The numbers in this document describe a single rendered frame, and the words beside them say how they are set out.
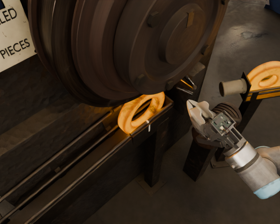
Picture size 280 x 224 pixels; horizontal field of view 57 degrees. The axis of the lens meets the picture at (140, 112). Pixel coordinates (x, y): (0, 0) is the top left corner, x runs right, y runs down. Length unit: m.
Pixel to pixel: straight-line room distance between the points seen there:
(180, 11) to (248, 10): 2.37
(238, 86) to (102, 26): 0.73
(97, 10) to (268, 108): 1.69
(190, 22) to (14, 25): 0.33
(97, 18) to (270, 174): 0.66
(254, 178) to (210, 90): 1.19
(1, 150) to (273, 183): 0.74
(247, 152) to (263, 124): 1.07
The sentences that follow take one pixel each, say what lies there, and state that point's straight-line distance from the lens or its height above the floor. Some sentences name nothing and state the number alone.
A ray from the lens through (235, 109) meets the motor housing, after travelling 1.20.
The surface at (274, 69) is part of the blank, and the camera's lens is 1.07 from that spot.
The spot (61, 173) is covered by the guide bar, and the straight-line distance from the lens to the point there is 0.86.
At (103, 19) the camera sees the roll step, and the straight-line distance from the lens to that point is 0.44.
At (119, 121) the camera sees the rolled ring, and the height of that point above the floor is 0.77.
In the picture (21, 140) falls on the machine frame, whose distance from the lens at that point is 0.72.
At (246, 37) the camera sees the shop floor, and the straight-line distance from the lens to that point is 2.50.
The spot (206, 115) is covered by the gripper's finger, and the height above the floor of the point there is 0.74.
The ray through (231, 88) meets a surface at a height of 0.69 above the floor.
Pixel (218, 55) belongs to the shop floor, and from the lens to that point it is 2.24.
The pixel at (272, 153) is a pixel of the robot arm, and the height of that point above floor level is 0.67.
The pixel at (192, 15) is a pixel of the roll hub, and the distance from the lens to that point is 0.50.
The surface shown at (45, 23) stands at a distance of 0.47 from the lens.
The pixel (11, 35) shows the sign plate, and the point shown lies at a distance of 0.57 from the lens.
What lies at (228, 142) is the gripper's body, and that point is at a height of 0.75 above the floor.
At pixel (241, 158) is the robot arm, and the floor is 0.74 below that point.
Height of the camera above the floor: 1.44
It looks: 54 degrees down
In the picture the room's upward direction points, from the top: straight up
